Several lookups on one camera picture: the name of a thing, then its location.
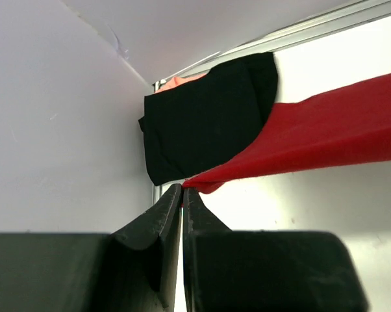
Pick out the black folded t-shirt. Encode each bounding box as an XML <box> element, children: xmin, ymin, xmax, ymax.
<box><xmin>139</xmin><ymin>52</ymin><xmax>279</xmax><ymax>186</ymax></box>

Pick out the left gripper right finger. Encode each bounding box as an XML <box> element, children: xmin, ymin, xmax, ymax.
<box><xmin>183</xmin><ymin>188</ymin><xmax>369</xmax><ymax>311</ymax></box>

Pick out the pink folded t-shirt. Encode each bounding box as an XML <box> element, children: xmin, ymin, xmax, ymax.
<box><xmin>156</xmin><ymin>73</ymin><xmax>206</xmax><ymax>93</ymax></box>

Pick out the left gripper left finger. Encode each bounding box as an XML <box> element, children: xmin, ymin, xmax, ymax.
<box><xmin>0</xmin><ymin>184</ymin><xmax>182</xmax><ymax>311</ymax></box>

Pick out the red t-shirt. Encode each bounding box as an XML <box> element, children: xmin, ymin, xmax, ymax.
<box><xmin>183</xmin><ymin>73</ymin><xmax>391</xmax><ymax>194</ymax></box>

